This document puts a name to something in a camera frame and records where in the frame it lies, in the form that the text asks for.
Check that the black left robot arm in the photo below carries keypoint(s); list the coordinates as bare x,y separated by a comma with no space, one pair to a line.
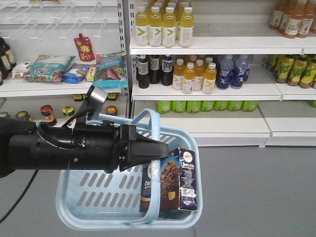
27,145

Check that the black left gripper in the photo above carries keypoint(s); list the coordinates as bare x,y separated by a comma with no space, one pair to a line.
108,147

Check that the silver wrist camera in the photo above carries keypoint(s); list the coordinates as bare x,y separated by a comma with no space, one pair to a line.
96,98

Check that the light blue plastic basket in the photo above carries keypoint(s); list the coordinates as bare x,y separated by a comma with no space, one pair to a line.
91,200

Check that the red spout pouch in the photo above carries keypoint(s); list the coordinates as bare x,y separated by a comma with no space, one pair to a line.
84,48

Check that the blue Chocofello cookie box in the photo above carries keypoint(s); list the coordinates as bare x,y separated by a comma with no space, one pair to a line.
178,186

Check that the teal snack bag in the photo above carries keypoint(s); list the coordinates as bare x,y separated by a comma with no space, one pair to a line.
110,71

